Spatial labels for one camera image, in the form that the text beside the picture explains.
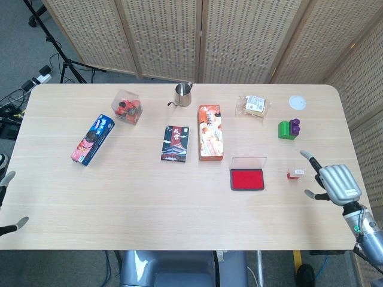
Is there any black tripod stand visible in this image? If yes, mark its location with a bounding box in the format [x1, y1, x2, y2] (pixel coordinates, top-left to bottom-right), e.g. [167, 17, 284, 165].
[22, 0, 106, 84]

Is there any clear box of coffee capsules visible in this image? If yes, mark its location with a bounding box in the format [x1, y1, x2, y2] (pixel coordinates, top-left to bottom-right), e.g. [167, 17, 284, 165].
[111, 88, 145, 126]

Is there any orange egg roll box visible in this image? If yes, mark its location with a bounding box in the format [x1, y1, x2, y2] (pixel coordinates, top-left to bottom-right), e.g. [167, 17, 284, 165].
[197, 104, 225, 163]

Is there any white power strip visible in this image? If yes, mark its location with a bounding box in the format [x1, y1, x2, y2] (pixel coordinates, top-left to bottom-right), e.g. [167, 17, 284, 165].
[31, 72, 52, 85]

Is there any black round caster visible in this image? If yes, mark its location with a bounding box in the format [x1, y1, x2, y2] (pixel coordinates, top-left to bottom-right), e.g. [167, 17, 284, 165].
[296, 262, 315, 287]

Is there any small red white stamp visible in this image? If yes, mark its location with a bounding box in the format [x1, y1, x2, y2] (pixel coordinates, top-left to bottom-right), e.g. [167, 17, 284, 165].
[286, 168, 306, 181]

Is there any packaged pastry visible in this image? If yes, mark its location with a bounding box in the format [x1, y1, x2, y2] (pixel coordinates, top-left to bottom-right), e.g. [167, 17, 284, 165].
[234, 94, 273, 120]

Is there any woven folding screen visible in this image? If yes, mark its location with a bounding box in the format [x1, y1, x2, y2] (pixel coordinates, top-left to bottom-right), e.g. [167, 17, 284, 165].
[41, 0, 383, 287]

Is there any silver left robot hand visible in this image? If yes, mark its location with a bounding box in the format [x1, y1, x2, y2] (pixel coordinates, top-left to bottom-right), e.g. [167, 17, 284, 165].
[0, 170, 29, 237]

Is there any dark palace print box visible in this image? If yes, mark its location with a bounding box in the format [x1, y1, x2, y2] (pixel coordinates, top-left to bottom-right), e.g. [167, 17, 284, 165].
[160, 124, 191, 164]

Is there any blue cookie box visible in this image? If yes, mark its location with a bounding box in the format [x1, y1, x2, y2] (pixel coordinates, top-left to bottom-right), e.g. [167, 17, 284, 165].
[70, 112, 116, 167]

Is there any red ink pad case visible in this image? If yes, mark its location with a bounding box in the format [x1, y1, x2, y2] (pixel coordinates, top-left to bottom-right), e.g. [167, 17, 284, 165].
[229, 155, 268, 192]

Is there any green toy block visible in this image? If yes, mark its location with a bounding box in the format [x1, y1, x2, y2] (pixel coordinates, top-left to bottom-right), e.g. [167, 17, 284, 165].
[277, 120, 299, 141]

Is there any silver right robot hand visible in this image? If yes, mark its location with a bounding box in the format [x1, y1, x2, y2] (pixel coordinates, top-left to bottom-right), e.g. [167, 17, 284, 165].
[300, 149, 363, 207]

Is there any black floor box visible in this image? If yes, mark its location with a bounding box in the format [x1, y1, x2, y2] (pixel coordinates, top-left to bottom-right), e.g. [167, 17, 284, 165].
[0, 117, 22, 141]

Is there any purple grape toy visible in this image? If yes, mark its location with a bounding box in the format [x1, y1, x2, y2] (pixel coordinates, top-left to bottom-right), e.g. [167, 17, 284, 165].
[288, 118, 302, 135]

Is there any steel pitcher with thin spout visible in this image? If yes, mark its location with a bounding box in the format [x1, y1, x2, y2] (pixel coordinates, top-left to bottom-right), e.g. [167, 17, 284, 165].
[166, 81, 194, 108]

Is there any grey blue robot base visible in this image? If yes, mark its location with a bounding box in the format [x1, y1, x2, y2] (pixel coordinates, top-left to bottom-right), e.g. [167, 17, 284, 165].
[118, 250, 250, 287]

